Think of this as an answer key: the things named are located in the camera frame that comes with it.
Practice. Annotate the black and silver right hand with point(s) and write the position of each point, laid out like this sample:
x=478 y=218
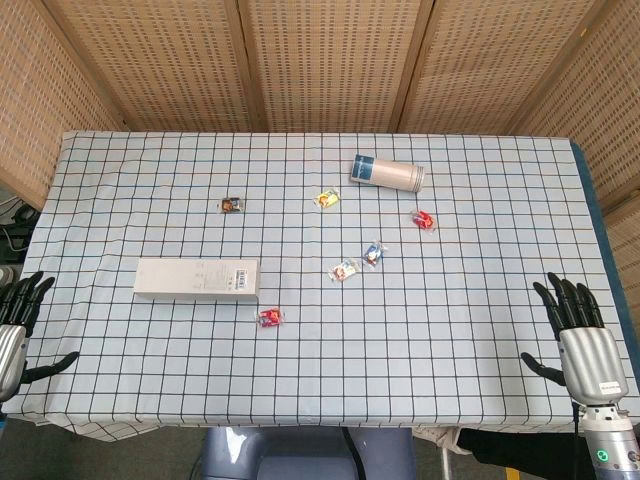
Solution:
x=590 y=360

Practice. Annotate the black and silver left hand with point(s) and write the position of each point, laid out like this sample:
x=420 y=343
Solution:
x=12 y=350

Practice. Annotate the long white box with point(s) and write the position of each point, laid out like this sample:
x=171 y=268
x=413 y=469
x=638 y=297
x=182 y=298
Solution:
x=197 y=280

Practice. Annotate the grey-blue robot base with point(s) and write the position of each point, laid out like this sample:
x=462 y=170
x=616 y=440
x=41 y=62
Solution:
x=300 y=457

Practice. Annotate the table with checkered tablecloth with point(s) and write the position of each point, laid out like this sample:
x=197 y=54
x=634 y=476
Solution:
x=320 y=360

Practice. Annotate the grey shoe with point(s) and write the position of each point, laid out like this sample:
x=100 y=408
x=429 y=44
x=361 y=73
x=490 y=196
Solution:
x=5 y=280

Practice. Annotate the black cloth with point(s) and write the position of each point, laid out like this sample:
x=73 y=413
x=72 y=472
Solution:
x=520 y=452

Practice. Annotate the blue candy packet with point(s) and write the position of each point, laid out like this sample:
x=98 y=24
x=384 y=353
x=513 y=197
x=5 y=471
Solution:
x=375 y=253

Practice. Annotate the woven bamboo screen panel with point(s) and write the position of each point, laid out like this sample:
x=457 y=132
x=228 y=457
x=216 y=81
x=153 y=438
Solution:
x=330 y=65
x=605 y=120
x=35 y=100
x=500 y=65
x=160 y=65

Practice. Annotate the white and red candy packet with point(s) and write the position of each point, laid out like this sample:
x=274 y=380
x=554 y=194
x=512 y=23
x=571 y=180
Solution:
x=344 y=270

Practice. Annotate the dark brown candy packet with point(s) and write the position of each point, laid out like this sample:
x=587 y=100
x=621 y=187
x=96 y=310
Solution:
x=232 y=204

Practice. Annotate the white canister with blue label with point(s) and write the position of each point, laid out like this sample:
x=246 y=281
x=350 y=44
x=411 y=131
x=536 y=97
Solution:
x=387 y=173

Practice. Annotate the yellow candy packet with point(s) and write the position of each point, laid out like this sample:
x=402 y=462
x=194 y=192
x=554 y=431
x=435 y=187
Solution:
x=326 y=198

